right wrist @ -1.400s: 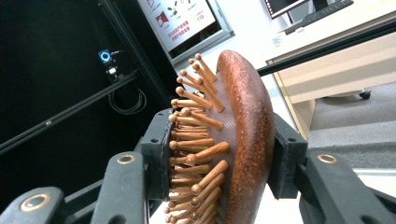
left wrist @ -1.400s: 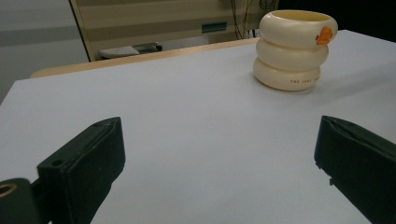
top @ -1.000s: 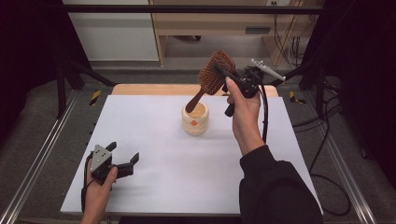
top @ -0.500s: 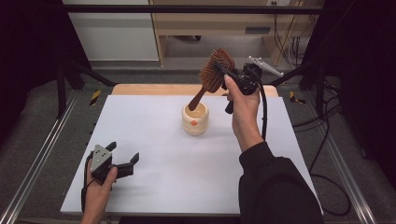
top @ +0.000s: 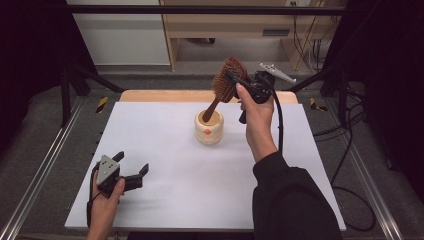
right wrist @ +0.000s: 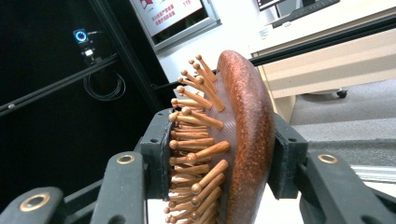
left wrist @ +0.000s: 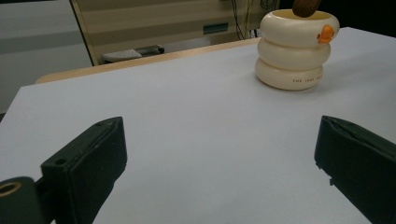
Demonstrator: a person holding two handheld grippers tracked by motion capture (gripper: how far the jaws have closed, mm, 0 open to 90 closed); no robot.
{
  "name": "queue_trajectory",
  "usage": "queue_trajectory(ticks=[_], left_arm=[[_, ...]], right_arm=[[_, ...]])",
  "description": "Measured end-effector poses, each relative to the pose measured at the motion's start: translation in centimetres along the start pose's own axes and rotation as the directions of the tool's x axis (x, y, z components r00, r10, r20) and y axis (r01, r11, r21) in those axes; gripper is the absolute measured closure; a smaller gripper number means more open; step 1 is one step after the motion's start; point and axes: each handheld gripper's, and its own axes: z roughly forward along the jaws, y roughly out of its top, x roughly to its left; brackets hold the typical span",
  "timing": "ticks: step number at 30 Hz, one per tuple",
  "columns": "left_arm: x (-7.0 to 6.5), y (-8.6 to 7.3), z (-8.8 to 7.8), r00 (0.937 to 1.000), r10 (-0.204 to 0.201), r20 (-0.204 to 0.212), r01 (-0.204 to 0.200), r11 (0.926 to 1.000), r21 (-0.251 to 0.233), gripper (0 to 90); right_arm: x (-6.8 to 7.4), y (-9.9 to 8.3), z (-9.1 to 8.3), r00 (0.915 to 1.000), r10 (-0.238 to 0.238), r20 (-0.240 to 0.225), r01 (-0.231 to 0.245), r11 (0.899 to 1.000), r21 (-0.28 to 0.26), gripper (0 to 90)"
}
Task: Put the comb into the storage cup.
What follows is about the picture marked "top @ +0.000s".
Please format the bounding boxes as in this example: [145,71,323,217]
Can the beige office desk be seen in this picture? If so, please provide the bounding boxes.
[159,0,348,72]

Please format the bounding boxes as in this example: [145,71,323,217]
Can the black stand leg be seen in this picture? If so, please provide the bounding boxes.
[286,63,352,128]
[59,62,126,128]

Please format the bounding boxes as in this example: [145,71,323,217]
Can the cream ringed cup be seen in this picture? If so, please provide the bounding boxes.
[194,109,225,146]

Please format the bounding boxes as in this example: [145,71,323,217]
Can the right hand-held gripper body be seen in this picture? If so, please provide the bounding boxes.
[238,62,297,125]

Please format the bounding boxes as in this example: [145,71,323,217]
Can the black floor cable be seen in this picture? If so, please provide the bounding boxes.
[313,85,378,233]

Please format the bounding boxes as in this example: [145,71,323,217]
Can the aluminium rail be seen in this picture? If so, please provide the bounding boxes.
[324,99,405,240]
[0,99,85,240]

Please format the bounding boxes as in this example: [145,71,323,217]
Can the black cables under desk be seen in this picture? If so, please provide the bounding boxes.
[292,14,334,72]

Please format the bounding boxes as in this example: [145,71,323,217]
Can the hand-held gripper cable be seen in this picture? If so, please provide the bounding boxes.
[266,78,285,156]
[85,162,102,230]

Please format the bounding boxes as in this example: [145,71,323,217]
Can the left hand-held gripper cable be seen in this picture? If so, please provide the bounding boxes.
[85,162,102,230]

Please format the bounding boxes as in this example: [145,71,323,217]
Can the person's left hand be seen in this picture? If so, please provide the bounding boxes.
[87,171,127,223]

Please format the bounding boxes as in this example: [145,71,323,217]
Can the black frame bar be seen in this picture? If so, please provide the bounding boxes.
[65,4,349,16]

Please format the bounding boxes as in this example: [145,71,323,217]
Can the white power strip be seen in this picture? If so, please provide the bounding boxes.
[285,0,312,8]

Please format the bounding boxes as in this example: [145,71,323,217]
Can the right hand-held gripper cable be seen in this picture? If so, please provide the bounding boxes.
[266,78,285,156]

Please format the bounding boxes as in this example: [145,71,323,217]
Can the wooden paddle hairbrush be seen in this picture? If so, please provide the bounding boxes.
[201,55,249,124]

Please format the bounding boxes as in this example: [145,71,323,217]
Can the black curtain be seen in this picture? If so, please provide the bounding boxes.
[0,0,98,153]
[322,0,424,196]

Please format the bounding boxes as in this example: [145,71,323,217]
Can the person's right hand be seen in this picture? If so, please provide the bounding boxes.
[235,83,280,163]

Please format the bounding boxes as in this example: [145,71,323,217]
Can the wooden table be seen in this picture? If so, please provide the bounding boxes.
[119,89,299,104]

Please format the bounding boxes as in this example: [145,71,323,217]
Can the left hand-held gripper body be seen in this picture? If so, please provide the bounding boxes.
[92,154,144,198]

